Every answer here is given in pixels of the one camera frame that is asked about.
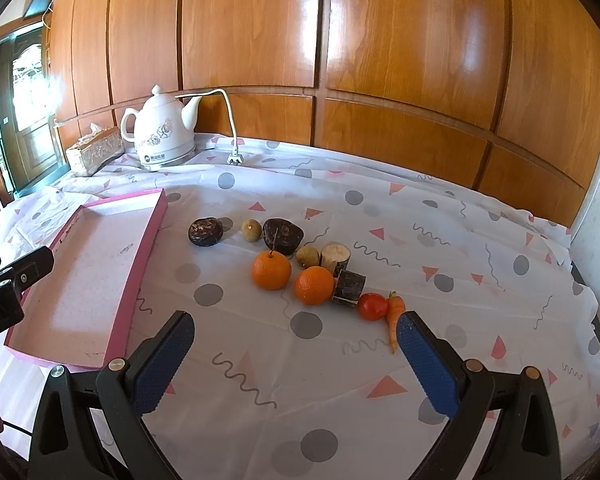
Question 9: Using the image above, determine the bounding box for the white kettle power cord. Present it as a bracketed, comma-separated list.
[174, 88, 245, 167]

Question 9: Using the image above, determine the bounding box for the small orange carrot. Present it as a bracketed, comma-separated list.
[385, 292, 406, 354]

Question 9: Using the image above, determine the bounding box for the patterned white tablecloth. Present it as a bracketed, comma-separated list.
[0, 136, 600, 479]

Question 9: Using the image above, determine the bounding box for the pink shallow tray box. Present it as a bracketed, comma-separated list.
[4, 188, 168, 370]

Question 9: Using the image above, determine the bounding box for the red tomato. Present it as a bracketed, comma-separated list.
[356, 292, 389, 322]

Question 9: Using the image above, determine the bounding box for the wooden door with window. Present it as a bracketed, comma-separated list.
[0, 21, 68, 198]

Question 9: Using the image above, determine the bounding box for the round dark brown fruit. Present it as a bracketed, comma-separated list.
[187, 217, 224, 247]

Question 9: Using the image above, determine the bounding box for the white ceramic electric kettle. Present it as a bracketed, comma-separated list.
[120, 84, 201, 170]

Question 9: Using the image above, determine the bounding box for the dark brown oblong fruit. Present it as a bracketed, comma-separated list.
[262, 218, 304, 257]

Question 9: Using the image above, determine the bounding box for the ornate cream tissue box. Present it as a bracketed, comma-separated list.
[66, 122, 124, 177]

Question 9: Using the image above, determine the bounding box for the orange tangerine with stem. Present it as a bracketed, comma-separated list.
[251, 230, 291, 290]

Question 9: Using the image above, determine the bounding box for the tan small round fruit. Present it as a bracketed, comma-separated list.
[296, 245, 322, 269]

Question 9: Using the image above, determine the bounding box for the small yellow-green fruit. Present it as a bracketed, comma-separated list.
[240, 218, 262, 243]

